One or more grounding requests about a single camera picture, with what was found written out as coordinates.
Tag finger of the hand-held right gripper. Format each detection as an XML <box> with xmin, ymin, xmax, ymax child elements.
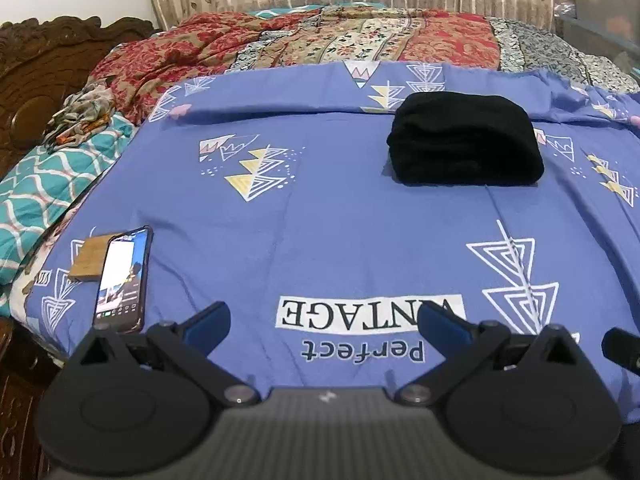
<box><xmin>601</xmin><ymin>327</ymin><xmax>640</xmax><ymax>372</ymax></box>

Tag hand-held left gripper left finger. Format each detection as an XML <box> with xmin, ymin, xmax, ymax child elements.
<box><xmin>67</xmin><ymin>301</ymin><xmax>262</xmax><ymax>407</ymax></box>

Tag small wooden block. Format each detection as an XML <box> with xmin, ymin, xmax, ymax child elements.
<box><xmin>68</xmin><ymin>234</ymin><xmax>119</xmax><ymax>282</ymax></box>

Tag black smartphone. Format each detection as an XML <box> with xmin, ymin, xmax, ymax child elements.
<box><xmin>92</xmin><ymin>225</ymin><xmax>154</xmax><ymax>335</ymax></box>

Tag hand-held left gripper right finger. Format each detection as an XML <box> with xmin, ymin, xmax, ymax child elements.
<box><xmin>397</xmin><ymin>302</ymin><xmax>582</xmax><ymax>407</ymax></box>

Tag teal patterned pillow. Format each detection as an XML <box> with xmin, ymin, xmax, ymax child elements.
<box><xmin>0</xmin><ymin>110</ymin><xmax>142</xmax><ymax>312</ymax></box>

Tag blue printed bed sheet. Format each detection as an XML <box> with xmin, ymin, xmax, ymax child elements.
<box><xmin>22</xmin><ymin>60</ymin><xmax>640</xmax><ymax>397</ymax></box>

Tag black pants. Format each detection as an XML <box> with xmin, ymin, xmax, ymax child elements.
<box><xmin>386</xmin><ymin>91</ymin><xmax>546</xmax><ymax>187</ymax></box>

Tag red floral quilt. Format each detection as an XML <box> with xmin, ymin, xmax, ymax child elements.
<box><xmin>90</xmin><ymin>5</ymin><xmax>640</xmax><ymax>126</ymax></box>

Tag carved wooden bed frame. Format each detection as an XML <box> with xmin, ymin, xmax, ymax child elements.
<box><xmin>0</xmin><ymin>16</ymin><xmax>162</xmax><ymax>480</ymax></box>

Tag multicoloured crumpled scarf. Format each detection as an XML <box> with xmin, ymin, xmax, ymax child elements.
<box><xmin>42</xmin><ymin>80</ymin><xmax>117</xmax><ymax>149</ymax></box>

